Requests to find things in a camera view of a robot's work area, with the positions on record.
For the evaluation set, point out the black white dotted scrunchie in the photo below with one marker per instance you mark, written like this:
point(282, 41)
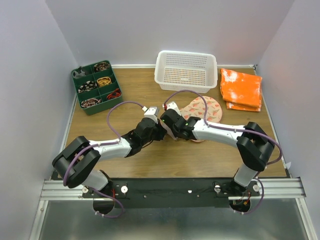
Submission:
point(87, 86)

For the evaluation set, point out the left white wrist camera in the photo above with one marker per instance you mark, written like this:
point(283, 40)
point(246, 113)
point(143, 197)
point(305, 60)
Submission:
point(152, 113)

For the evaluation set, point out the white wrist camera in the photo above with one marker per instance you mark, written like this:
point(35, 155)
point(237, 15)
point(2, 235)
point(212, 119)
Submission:
point(170, 105)
point(152, 113)

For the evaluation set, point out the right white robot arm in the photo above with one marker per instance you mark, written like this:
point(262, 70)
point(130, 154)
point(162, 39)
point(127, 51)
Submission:
point(254, 146)

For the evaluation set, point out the black floral scrunchie bottom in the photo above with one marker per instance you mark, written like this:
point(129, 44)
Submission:
point(90, 102)

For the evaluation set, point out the black floral scrunchie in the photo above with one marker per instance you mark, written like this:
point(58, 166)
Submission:
point(90, 102)
point(101, 66)

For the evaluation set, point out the orange white cloth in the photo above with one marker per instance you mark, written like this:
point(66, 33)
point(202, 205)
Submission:
point(241, 91)

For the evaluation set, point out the pink floral laundry bag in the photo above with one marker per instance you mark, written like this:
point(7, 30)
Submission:
point(196, 108)

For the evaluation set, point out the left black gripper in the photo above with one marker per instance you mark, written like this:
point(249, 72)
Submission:
point(161, 131)

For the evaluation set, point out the white plastic basket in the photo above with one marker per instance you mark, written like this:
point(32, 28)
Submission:
point(182, 70)

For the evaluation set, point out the black floral scrunchie top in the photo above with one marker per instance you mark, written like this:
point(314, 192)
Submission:
point(101, 66)

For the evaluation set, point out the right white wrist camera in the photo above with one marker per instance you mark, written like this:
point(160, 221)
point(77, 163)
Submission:
point(170, 105)

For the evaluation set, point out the green compartment tray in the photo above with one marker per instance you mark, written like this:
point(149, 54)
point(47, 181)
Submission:
point(108, 88)

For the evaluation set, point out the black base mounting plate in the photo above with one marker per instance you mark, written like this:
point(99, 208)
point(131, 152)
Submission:
point(180, 192)

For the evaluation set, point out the grey item in tray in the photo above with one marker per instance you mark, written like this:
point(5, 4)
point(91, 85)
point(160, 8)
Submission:
point(78, 73)

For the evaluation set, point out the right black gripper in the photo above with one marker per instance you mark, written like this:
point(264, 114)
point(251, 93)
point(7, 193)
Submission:
point(179, 115)

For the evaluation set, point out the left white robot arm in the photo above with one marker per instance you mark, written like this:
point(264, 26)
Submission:
point(75, 164)

